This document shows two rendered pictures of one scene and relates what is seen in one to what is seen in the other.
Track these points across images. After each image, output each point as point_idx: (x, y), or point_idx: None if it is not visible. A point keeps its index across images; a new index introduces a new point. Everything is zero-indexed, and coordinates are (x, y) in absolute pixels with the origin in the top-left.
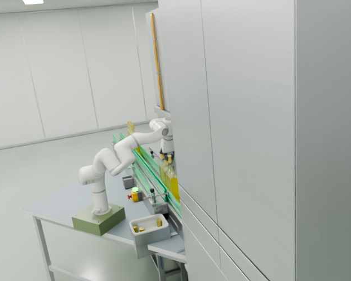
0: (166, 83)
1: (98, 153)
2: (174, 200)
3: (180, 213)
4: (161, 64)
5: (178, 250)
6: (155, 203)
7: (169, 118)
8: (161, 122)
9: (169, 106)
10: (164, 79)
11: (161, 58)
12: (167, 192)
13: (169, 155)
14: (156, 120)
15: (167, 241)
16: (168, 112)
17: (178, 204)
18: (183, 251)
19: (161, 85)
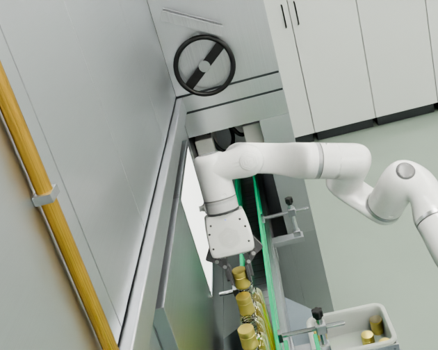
0: (80, 197)
1: (417, 163)
2: (274, 311)
3: (274, 298)
4: (31, 128)
5: (304, 207)
6: (320, 341)
7: (206, 153)
8: (231, 146)
9: (118, 288)
10: (69, 188)
11: (26, 92)
12: (281, 330)
13: (237, 269)
14: (241, 144)
15: None
16: (128, 317)
17: (271, 289)
18: (297, 309)
19: (65, 262)
